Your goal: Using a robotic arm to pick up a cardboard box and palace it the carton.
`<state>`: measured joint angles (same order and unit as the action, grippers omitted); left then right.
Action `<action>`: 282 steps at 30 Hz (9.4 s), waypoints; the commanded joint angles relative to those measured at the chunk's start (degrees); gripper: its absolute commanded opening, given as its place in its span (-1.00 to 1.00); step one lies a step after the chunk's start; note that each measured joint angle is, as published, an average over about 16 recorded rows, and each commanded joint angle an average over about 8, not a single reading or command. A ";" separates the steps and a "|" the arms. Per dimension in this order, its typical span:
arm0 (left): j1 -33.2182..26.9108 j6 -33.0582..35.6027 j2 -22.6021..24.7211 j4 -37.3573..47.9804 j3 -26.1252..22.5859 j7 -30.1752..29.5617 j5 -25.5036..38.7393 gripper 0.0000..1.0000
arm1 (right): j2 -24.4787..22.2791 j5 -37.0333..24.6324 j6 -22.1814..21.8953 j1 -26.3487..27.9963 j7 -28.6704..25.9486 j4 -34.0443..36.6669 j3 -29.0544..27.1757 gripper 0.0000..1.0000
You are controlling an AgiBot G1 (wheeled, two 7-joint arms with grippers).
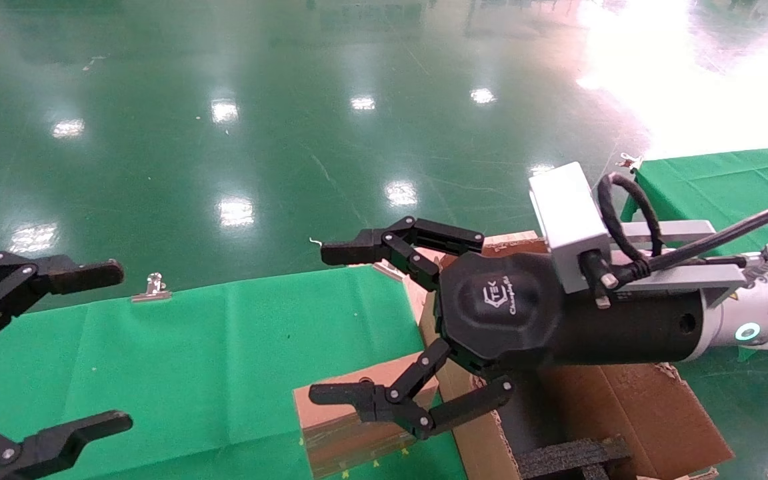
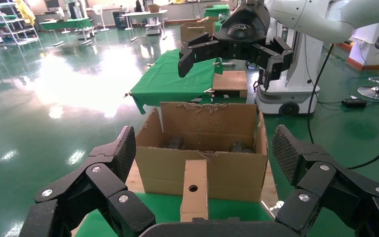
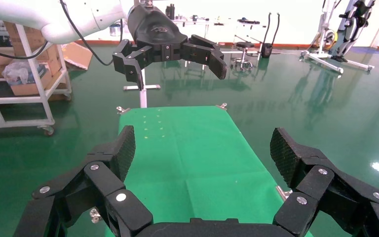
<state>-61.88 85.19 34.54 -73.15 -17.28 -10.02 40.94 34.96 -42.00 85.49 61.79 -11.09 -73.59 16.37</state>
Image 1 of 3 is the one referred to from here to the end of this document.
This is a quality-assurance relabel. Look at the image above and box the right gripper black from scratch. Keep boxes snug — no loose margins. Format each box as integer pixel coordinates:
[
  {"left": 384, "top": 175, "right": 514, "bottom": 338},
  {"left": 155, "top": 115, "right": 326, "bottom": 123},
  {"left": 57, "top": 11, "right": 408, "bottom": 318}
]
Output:
[{"left": 308, "top": 216, "right": 705, "bottom": 441}]

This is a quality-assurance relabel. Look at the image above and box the small brown cardboard box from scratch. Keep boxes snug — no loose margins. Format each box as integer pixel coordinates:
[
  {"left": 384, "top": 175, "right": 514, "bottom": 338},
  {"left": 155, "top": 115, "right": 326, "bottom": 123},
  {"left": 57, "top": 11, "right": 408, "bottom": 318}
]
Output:
[{"left": 293, "top": 353, "right": 439, "bottom": 479}]

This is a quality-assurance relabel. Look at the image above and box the large open cardboard carton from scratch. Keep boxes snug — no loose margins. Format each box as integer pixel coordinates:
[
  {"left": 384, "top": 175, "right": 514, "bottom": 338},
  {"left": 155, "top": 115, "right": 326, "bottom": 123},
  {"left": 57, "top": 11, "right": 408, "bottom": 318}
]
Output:
[{"left": 403, "top": 230, "right": 735, "bottom": 480}]

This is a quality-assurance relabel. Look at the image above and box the large green tablecloth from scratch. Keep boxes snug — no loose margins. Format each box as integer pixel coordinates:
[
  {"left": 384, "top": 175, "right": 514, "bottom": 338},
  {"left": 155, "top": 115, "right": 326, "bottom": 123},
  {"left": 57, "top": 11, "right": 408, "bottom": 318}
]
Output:
[{"left": 0, "top": 265, "right": 469, "bottom": 480}]

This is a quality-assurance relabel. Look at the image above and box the black foam insert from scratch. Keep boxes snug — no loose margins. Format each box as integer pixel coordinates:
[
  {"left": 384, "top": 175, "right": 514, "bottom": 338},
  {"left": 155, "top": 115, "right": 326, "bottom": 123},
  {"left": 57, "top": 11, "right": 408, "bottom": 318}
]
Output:
[{"left": 516, "top": 435, "right": 633, "bottom": 480}]

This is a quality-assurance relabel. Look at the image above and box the green cloth on side table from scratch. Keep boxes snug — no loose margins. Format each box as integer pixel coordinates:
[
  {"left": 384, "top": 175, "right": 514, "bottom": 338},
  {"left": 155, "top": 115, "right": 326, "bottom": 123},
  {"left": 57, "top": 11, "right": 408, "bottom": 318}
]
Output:
[{"left": 621, "top": 143, "right": 768, "bottom": 257}]

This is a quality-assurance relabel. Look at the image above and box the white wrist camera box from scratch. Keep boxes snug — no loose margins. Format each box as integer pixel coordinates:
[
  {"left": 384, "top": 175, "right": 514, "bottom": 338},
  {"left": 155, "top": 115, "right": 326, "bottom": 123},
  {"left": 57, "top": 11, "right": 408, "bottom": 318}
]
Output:
[{"left": 529, "top": 161, "right": 615, "bottom": 295}]

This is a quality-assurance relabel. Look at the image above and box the grey camera mounting bracket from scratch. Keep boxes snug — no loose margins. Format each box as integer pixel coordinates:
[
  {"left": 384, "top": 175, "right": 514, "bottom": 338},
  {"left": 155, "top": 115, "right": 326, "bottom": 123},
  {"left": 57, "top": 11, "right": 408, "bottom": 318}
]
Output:
[{"left": 607, "top": 220, "right": 768, "bottom": 309}]

